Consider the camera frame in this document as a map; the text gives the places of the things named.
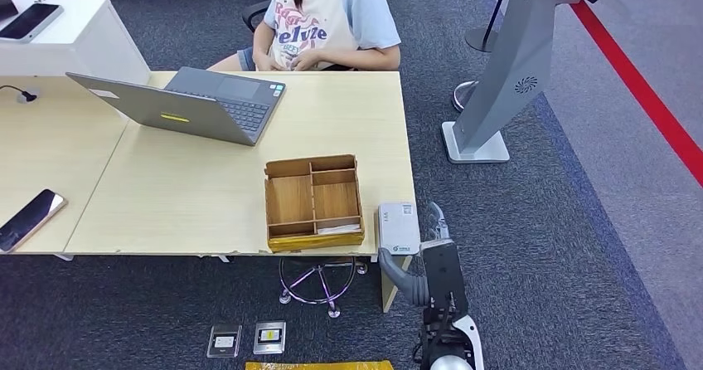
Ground white cabinet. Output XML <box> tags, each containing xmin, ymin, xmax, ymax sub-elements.
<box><xmin>0</xmin><ymin>0</ymin><xmax>152</xmax><ymax>85</ymax></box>

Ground black smartphone with grey case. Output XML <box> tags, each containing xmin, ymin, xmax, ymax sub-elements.
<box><xmin>0</xmin><ymin>2</ymin><xmax>65</xmax><ymax>44</ymax></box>

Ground person's right hand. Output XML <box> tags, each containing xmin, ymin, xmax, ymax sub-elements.
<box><xmin>256</xmin><ymin>48</ymin><xmax>287</xmax><ymax>73</ymax></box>

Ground grey laptop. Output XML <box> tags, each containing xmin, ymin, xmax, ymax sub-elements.
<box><xmin>65</xmin><ymin>66</ymin><xmax>288</xmax><ymax>148</ymax></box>

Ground silver floor socket yellow label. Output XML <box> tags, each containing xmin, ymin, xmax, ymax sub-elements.
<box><xmin>253</xmin><ymin>320</ymin><xmax>288</xmax><ymax>356</ymax></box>

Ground black smartphone with pale case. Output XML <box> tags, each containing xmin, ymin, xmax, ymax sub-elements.
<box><xmin>0</xmin><ymin>188</ymin><xmax>69</xmax><ymax>254</ymax></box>

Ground white card reader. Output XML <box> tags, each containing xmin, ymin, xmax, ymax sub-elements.
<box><xmin>376</xmin><ymin>202</ymin><xmax>422</xmax><ymax>257</ymax></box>

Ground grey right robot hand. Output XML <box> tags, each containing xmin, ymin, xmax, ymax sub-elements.
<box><xmin>423</xmin><ymin>201</ymin><xmax>456</xmax><ymax>246</ymax></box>

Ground chrome stanchion base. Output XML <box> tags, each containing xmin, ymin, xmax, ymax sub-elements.
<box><xmin>453</xmin><ymin>80</ymin><xmax>480</xmax><ymax>113</ymax></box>

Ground red floor tape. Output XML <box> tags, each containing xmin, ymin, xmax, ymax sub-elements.
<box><xmin>570</xmin><ymin>0</ymin><xmax>703</xmax><ymax>187</ymax></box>

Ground light wood desk leg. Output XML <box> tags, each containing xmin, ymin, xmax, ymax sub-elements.
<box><xmin>380</xmin><ymin>256</ymin><xmax>413</xmax><ymax>314</ymax></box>

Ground person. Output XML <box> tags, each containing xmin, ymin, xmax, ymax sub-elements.
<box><xmin>207</xmin><ymin>0</ymin><xmax>402</xmax><ymax>73</ymax></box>

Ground silver floor socket dark frame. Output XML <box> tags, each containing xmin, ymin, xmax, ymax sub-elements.
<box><xmin>206</xmin><ymin>323</ymin><xmax>243</xmax><ymax>360</ymax></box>

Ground wooden compartment box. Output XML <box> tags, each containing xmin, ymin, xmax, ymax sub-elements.
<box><xmin>264</xmin><ymin>154</ymin><xmax>366</xmax><ymax>253</ymax></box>

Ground black desk cable with grommet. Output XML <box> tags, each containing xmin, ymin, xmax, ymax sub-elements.
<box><xmin>0</xmin><ymin>84</ymin><xmax>41</xmax><ymax>105</ymax></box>

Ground white room key card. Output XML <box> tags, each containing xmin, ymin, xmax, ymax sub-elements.
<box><xmin>317</xmin><ymin>223</ymin><xmax>362</xmax><ymax>235</ymax></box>

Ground chrome stool base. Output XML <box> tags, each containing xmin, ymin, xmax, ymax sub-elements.
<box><xmin>277</xmin><ymin>256</ymin><xmax>370</xmax><ymax>320</ymax></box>

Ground yellow tape strip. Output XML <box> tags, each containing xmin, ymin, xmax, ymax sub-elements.
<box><xmin>244</xmin><ymin>360</ymin><xmax>395</xmax><ymax>370</ymax></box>

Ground person's left hand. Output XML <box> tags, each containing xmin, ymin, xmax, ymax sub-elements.
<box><xmin>291</xmin><ymin>48</ymin><xmax>323</xmax><ymax>72</ymax></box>

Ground grey kiosk stand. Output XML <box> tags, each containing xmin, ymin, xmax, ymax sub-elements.
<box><xmin>442</xmin><ymin>0</ymin><xmax>599</xmax><ymax>165</ymax></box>

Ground black stanchion pole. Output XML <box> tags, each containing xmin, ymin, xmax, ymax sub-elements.
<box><xmin>465</xmin><ymin>0</ymin><xmax>517</xmax><ymax>54</ymax></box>

